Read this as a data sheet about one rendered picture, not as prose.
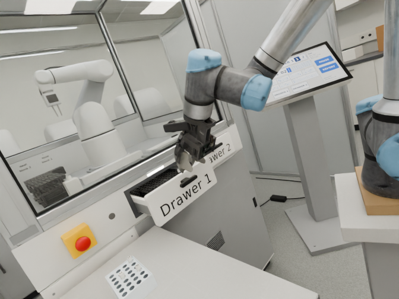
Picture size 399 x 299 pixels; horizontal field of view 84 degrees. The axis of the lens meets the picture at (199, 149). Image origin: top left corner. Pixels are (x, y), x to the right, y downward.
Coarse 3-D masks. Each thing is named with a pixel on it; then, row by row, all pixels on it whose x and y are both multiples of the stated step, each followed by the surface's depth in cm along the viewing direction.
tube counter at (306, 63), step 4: (308, 60) 134; (296, 64) 135; (300, 64) 134; (304, 64) 133; (308, 64) 133; (284, 68) 136; (288, 68) 135; (292, 68) 134; (296, 68) 134; (300, 68) 133; (280, 72) 135; (284, 72) 134; (288, 72) 134
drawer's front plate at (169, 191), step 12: (204, 168) 83; (180, 180) 75; (204, 180) 82; (216, 180) 87; (156, 192) 69; (168, 192) 72; (180, 192) 75; (192, 192) 78; (156, 204) 69; (168, 204) 72; (156, 216) 68; (168, 216) 71
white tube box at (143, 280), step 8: (128, 264) 61; (136, 264) 60; (112, 272) 60; (128, 272) 58; (136, 272) 57; (144, 272) 56; (112, 280) 57; (120, 280) 56; (128, 280) 55; (136, 280) 54; (144, 280) 53; (152, 280) 54; (112, 288) 54; (120, 288) 53; (128, 288) 52; (136, 288) 51; (144, 288) 53; (152, 288) 54; (120, 296) 51; (128, 296) 50; (136, 296) 51; (144, 296) 52
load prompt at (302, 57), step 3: (303, 54) 136; (294, 57) 137; (297, 57) 136; (300, 57) 136; (303, 57) 136; (306, 57) 135; (288, 60) 137; (291, 60) 137; (294, 60) 136; (297, 60) 136; (300, 60) 135; (303, 60) 135; (285, 63) 137; (288, 63) 136; (291, 63) 136; (282, 66) 136; (285, 66) 136
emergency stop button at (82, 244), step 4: (84, 236) 64; (80, 240) 62; (84, 240) 63; (88, 240) 64; (76, 244) 62; (80, 244) 62; (84, 244) 63; (88, 244) 64; (76, 248) 62; (80, 248) 62; (84, 248) 63
